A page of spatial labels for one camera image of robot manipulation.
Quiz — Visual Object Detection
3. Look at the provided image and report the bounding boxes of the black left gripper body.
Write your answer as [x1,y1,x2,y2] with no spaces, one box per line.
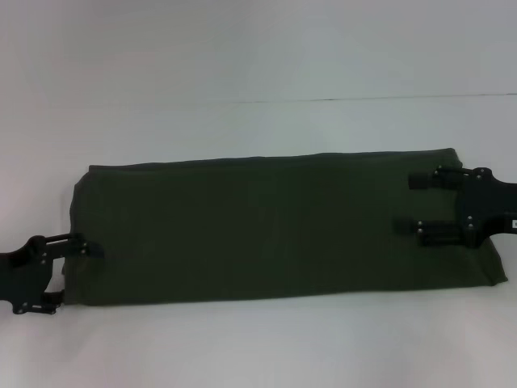
[0,236,65,316]

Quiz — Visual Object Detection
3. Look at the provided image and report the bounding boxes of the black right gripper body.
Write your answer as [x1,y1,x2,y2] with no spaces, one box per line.
[456,167,517,250]

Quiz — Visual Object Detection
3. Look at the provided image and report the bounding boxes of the dark green t-shirt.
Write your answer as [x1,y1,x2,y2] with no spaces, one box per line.
[64,147,509,306]

